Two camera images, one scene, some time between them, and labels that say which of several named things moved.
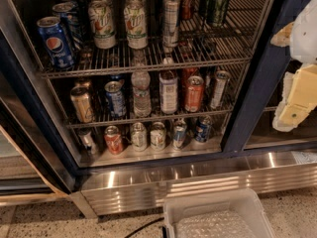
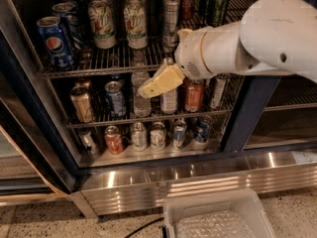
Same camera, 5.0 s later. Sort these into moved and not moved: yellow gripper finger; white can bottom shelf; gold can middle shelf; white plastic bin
Moved: yellow gripper finger
Not moved: gold can middle shelf; white can bottom shelf; white plastic bin
